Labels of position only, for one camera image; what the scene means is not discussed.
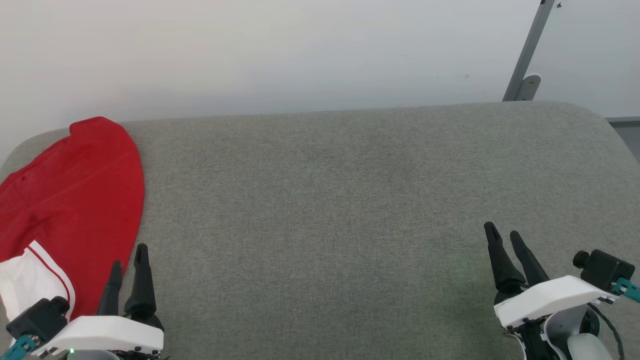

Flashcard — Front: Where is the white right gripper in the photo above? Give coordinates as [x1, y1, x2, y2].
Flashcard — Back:
[483, 221, 617, 329]

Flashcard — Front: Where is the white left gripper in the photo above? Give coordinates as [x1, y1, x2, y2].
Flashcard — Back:
[32, 243, 165, 360]

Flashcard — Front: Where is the red and white garment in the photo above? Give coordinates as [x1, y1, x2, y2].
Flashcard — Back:
[0, 116, 146, 327]

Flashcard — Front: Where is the grey fabric sofa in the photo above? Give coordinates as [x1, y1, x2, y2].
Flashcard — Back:
[0, 101, 640, 360]

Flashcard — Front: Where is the grey metal bar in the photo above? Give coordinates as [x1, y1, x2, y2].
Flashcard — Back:
[502, 0, 557, 102]

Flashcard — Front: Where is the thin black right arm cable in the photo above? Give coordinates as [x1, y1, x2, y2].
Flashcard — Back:
[587, 302, 627, 360]

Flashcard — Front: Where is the teal right camera connector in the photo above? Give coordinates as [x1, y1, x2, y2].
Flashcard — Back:
[612, 277, 640, 305]

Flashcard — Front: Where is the teal camera connector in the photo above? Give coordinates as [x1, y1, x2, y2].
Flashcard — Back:
[0, 334, 39, 360]
[612, 277, 640, 305]

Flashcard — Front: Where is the teal left camera connector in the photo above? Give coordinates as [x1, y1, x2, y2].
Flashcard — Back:
[0, 334, 39, 360]

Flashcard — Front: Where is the grey metal bracket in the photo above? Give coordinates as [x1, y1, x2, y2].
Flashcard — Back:
[514, 74, 543, 102]

